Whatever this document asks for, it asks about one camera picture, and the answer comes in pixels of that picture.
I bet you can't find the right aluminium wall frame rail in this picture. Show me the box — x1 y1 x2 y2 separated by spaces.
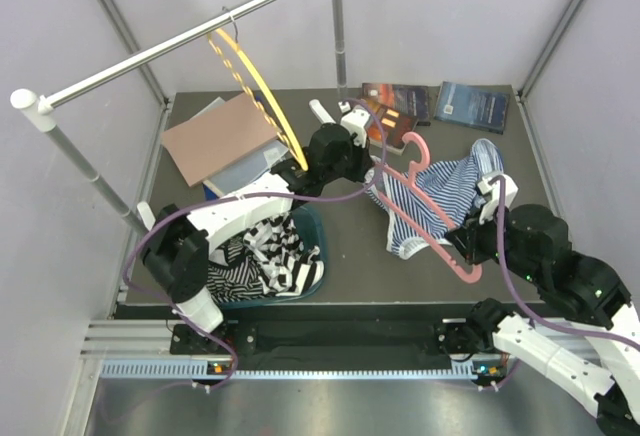
517 0 587 101

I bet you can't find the aluminium wall frame rail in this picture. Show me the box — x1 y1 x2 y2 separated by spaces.
517 0 587 101
97 0 170 108

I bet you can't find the blue cover book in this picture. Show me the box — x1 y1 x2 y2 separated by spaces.
433 81 510 134

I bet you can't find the metal rack pole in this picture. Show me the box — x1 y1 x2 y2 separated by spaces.
331 0 348 101
46 126 147 236

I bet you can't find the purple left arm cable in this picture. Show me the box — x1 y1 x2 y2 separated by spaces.
122 98 389 395

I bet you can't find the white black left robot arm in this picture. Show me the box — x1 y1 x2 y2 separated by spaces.
139 118 372 353

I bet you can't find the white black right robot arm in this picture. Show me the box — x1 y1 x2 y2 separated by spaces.
446 204 639 435

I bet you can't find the pink plastic hanger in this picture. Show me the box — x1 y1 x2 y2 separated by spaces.
375 132 482 284

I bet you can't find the thin-striped black white garment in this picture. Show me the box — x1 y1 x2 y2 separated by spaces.
206 238 265 304

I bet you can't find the orange cover paperback book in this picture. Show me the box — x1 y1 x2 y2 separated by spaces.
363 98 417 155

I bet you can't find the white rack top bar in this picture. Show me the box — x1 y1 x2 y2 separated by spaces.
10 0 277 133

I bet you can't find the slotted white cable duct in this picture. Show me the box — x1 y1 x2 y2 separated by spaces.
99 359 506 381

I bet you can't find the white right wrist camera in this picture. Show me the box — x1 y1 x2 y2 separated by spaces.
477 171 518 225

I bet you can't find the metal rack right pole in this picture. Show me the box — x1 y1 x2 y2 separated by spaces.
331 0 348 101

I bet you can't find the dark cover book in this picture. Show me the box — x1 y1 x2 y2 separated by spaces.
361 83 431 126

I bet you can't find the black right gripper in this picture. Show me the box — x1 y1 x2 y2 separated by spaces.
444 199 542 284

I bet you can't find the metal rack left pole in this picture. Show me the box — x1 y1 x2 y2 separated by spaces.
46 126 147 236

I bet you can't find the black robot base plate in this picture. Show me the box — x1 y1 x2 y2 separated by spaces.
169 303 496 357

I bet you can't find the yellow wavy hanger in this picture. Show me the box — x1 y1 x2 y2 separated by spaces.
206 29 309 171

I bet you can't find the white rack left foot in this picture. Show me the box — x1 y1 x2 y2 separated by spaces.
136 201 156 230

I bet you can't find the wide-striped black white garment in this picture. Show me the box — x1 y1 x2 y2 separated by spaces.
242 214 325 297

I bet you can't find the blue white striped tank top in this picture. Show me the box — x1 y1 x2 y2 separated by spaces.
366 138 504 260

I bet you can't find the teal plastic basket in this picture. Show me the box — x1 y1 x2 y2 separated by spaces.
206 213 326 305

